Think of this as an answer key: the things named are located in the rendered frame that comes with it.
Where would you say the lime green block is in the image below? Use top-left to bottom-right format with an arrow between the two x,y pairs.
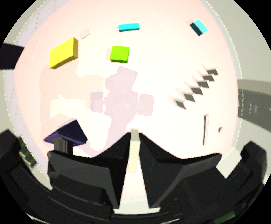
110,45 -> 130,64

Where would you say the yellow rectangular block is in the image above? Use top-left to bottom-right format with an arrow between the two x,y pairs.
50,36 -> 79,69

